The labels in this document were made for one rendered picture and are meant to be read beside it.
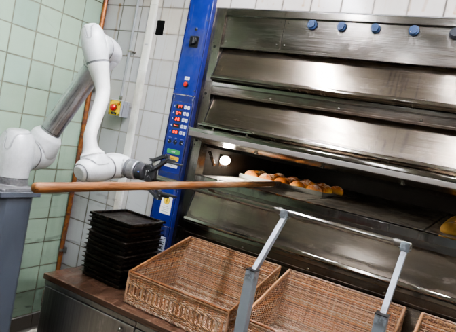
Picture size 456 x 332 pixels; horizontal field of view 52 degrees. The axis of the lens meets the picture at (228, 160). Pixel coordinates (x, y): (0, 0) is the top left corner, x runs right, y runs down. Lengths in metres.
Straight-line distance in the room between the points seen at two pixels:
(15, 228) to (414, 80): 1.90
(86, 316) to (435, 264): 1.59
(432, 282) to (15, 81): 2.29
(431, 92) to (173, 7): 1.50
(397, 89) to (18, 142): 1.70
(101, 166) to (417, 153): 1.36
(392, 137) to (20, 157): 1.66
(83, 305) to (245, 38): 1.57
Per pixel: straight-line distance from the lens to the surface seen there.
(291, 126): 2.37
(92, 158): 2.05
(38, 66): 2.92
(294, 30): 2.49
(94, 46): 2.23
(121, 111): 2.89
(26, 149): 2.30
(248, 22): 2.62
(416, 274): 2.24
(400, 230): 2.23
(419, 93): 2.24
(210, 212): 2.56
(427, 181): 2.06
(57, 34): 2.99
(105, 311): 2.34
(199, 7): 2.75
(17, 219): 2.34
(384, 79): 2.30
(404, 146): 2.23
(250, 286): 1.82
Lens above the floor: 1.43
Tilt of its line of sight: 3 degrees down
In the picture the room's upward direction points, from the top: 11 degrees clockwise
